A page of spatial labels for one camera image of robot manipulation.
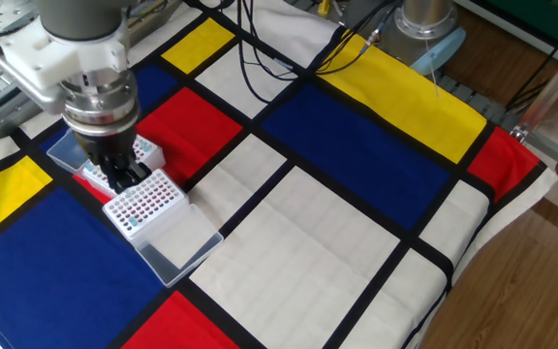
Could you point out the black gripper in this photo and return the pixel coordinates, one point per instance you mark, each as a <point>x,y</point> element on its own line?
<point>109,148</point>

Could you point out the white pipette tip box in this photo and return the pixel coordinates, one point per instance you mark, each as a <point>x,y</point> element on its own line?
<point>155,157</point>
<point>182,242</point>

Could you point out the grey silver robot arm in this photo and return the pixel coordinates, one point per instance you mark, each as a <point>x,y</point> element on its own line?
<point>80,19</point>

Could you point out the colour block tablecloth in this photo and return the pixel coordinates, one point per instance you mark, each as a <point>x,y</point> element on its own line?
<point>332,155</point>

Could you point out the yellow plastic clamp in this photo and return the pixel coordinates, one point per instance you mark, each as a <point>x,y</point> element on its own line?
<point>324,7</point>

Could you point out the aluminium profile frame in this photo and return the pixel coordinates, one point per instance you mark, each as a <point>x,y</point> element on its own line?
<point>555,85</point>

